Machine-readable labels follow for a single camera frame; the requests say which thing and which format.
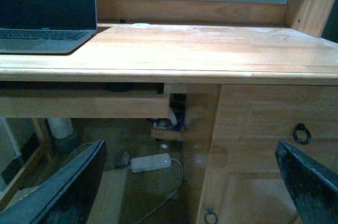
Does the black ring handle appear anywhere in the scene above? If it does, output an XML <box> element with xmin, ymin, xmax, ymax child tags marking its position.
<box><xmin>203</xmin><ymin>209</ymin><xmax>219</xmax><ymax>224</ymax></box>
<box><xmin>292</xmin><ymin>123</ymin><xmax>312</xmax><ymax>145</ymax></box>

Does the wooden pull-out keyboard tray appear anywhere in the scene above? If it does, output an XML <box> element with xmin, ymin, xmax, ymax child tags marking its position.
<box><xmin>1</xmin><ymin>90</ymin><xmax>170</xmax><ymax>118</ymax></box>

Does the small wooden rolling shelf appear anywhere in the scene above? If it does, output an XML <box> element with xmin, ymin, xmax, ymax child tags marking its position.
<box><xmin>151</xmin><ymin>93</ymin><xmax>212</xmax><ymax>143</ymax></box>

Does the grey open laptop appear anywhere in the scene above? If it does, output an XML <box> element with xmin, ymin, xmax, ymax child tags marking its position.
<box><xmin>1</xmin><ymin>0</ymin><xmax>97</xmax><ymax>54</ymax></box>

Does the black upper ring handle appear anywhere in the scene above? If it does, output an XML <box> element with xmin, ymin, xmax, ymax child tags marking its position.
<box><xmin>292</xmin><ymin>123</ymin><xmax>312</xmax><ymax>145</ymax></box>

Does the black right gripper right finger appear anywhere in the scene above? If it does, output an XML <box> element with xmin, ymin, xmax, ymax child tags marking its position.
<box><xmin>275</xmin><ymin>141</ymin><xmax>337</xmax><ymax>223</ymax></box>

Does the black lower ring handle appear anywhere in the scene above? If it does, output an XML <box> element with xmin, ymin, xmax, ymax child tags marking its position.
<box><xmin>203</xmin><ymin>209</ymin><xmax>219</xmax><ymax>224</ymax></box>

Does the wooden desk cabinet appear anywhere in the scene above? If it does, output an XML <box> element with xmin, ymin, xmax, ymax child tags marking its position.
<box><xmin>197</xmin><ymin>85</ymin><xmax>337</xmax><ymax>223</ymax></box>

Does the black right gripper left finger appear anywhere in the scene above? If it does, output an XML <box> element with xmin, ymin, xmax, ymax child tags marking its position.
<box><xmin>1</xmin><ymin>141</ymin><xmax>107</xmax><ymax>223</ymax></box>

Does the white power cable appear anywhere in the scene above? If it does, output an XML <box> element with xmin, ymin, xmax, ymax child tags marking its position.
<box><xmin>137</xmin><ymin>157</ymin><xmax>185</xmax><ymax>224</ymax></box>

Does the white cable grommet cap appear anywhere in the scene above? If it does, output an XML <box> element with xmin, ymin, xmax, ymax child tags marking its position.
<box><xmin>132</xmin><ymin>23</ymin><xmax>150</xmax><ymax>27</ymax></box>

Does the white cylindrical post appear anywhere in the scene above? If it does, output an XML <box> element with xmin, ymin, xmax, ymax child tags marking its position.
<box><xmin>47</xmin><ymin>118</ymin><xmax>74</xmax><ymax>139</ymax></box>

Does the wooden desk hutch frame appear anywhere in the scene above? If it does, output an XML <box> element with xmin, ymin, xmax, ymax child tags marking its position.
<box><xmin>97</xmin><ymin>0</ymin><xmax>335</xmax><ymax>38</ymax></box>

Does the dark plug adapter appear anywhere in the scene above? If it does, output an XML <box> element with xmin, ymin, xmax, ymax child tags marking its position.
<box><xmin>116</xmin><ymin>151</ymin><xmax>130</xmax><ymax>168</ymax></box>

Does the white power strip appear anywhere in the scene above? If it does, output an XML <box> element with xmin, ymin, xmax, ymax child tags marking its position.
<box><xmin>131</xmin><ymin>153</ymin><xmax>172</xmax><ymax>173</ymax></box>

